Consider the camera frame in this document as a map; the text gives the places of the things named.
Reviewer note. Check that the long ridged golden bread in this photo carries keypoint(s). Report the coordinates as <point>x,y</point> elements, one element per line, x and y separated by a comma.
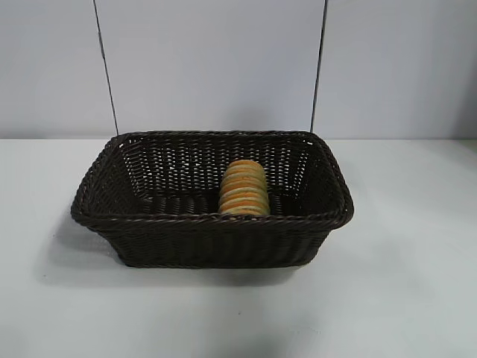
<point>244,190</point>

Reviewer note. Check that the dark brown wicker basket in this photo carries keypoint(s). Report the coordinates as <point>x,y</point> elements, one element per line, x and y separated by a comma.
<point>208,242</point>

